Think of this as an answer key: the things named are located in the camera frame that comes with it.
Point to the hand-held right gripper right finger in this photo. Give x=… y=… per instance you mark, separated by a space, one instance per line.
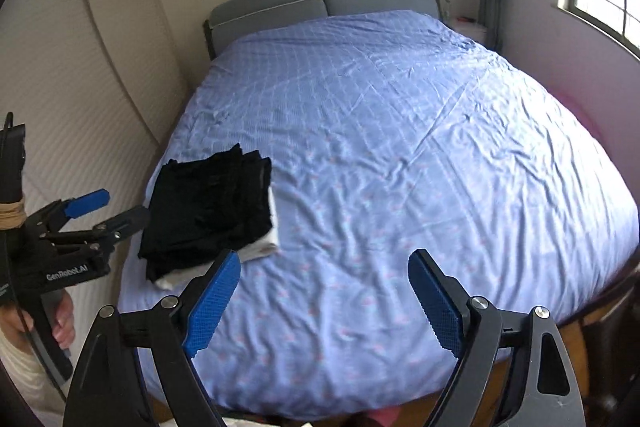
x=437 y=307

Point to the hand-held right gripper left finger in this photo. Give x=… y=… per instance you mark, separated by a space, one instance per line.
x=210 y=307

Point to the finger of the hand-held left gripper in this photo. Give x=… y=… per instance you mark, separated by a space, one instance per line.
x=87 y=202
x=125 y=222

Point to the black pants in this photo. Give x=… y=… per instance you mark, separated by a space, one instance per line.
x=210 y=192

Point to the person's left hand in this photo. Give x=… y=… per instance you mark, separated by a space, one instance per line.
x=65 y=324

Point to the folded black garment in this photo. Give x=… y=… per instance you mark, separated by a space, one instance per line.
x=170 y=264

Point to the folded white garment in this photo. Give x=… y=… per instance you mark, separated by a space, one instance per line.
x=260 y=249

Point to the white quilted jacket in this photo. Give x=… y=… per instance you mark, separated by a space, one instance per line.
x=250 y=423

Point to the white ribbed mattress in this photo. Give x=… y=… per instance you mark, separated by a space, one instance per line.
x=100 y=57

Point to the bed with blue sheet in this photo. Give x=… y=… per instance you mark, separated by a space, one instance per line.
x=400 y=132

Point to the brown wooden bed frame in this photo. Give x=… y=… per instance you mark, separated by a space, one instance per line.
x=600 y=312

